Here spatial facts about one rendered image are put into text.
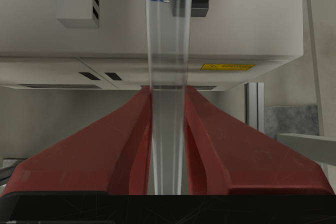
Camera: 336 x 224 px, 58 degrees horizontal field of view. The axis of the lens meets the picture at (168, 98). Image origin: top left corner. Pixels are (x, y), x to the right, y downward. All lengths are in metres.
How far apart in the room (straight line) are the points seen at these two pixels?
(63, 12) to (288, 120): 0.89
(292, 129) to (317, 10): 0.44
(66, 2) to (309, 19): 0.96
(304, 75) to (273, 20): 0.71
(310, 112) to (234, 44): 0.74
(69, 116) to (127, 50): 0.68
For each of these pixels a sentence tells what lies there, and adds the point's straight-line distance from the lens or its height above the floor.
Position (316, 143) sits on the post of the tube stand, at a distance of 0.88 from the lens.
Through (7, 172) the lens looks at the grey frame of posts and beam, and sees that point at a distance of 1.10.
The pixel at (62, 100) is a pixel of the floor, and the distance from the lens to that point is 1.13.
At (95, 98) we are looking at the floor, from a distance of 1.10.
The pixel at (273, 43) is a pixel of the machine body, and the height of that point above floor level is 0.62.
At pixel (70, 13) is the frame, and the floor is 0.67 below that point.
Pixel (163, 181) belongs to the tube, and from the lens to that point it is 0.16.
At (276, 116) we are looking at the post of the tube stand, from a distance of 1.13.
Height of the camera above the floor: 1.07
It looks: 86 degrees down
